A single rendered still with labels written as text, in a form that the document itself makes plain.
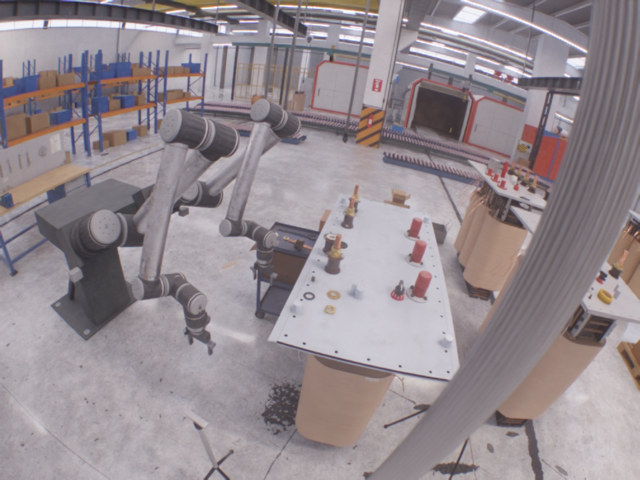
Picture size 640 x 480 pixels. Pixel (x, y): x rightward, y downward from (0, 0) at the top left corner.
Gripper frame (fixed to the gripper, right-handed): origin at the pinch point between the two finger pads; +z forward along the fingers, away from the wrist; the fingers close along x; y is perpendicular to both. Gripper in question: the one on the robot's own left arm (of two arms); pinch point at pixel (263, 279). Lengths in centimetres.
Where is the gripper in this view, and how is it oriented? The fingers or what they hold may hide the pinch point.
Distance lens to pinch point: 214.6
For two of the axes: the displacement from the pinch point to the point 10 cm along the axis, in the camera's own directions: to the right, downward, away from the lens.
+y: -3.6, 4.2, -8.4
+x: 9.2, 2.9, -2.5
